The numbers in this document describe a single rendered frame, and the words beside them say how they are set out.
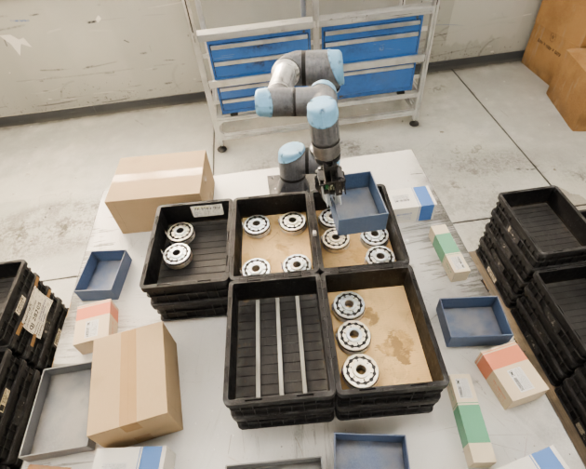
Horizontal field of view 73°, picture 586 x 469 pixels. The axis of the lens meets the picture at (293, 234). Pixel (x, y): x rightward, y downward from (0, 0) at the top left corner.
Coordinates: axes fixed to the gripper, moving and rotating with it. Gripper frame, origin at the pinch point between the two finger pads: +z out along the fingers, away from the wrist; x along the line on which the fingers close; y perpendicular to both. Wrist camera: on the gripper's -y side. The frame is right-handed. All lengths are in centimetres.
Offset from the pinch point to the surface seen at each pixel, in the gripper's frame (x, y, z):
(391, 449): 3, 61, 42
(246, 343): -34, 29, 27
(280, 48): -8, -196, 35
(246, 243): -33.7, -12.7, 26.6
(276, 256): -22.7, -4.5, 27.6
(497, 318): 50, 25, 46
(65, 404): -97, 36, 33
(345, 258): 2.3, 0.2, 29.8
